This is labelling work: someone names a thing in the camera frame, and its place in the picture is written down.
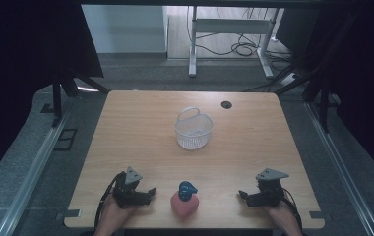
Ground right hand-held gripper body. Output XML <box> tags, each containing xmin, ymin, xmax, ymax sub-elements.
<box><xmin>247</xmin><ymin>167</ymin><xmax>290</xmax><ymax>208</ymax></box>

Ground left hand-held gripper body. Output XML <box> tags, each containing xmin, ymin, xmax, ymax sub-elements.
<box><xmin>111</xmin><ymin>166</ymin><xmax>153</xmax><ymax>209</ymax></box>

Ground pink bottle with blue pump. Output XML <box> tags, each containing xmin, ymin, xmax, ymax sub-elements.
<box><xmin>170</xmin><ymin>180</ymin><xmax>200</xmax><ymax>220</ymax></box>

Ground white plastic mesh basket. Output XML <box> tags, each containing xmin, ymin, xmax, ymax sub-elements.
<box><xmin>174</xmin><ymin>106</ymin><xmax>215</xmax><ymax>151</ymax></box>

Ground person's left hand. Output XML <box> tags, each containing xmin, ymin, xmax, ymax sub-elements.
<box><xmin>99</xmin><ymin>195</ymin><xmax>138</xmax><ymax>230</ymax></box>

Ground person's right hand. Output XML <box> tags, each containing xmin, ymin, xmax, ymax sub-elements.
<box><xmin>266</xmin><ymin>198</ymin><xmax>299</xmax><ymax>230</ymax></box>

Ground black metal stand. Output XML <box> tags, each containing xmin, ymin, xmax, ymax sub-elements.
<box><xmin>275</xmin><ymin>13</ymin><xmax>341</xmax><ymax>134</ymax></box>
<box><xmin>50</xmin><ymin>72</ymin><xmax>111</xmax><ymax>128</ymax></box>

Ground white power strip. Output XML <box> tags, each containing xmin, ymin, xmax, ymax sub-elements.
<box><xmin>280</xmin><ymin>72</ymin><xmax>299</xmax><ymax>87</ymax></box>

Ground black curtain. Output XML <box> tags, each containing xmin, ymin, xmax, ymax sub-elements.
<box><xmin>0</xmin><ymin>0</ymin><xmax>104</xmax><ymax>191</ymax></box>
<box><xmin>301</xmin><ymin>0</ymin><xmax>374</xmax><ymax>190</ymax></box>

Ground white cabinet panel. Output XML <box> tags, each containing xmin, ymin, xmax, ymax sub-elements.
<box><xmin>81</xmin><ymin>4</ymin><xmax>168</xmax><ymax>54</ymax></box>

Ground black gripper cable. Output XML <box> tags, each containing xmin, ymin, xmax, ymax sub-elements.
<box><xmin>280</xmin><ymin>187</ymin><xmax>304</xmax><ymax>231</ymax></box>
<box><xmin>93</xmin><ymin>172</ymin><xmax>124</xmax><ymax>230</ymax></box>

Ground aluminium floor rail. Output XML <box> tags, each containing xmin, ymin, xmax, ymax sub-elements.
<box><xmin>0</xmin><ymin>106</ymin><xmax>73</xmax><ymax>236</ymax></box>
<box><xmin>304</xmin><ymin>101</ymin><xmax>374</xmax><ymax>236</ymax></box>

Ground black rectangular floor frame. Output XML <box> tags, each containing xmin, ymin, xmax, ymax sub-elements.
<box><xmin>53</xmin><ymin>128</ymin><xmax>78</xmax><ymax>152</ymax></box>

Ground black floor cables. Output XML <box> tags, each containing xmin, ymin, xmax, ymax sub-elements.
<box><xmin>194</xmin><ymin>7</ymin><xmax>296</xmax><ymax>68</ymax></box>

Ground white metal desk frame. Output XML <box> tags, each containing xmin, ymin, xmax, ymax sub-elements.
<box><xmin>188</xmin><ymin>5</ymin><xmax>283</xmax><ymax>80</ymax></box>

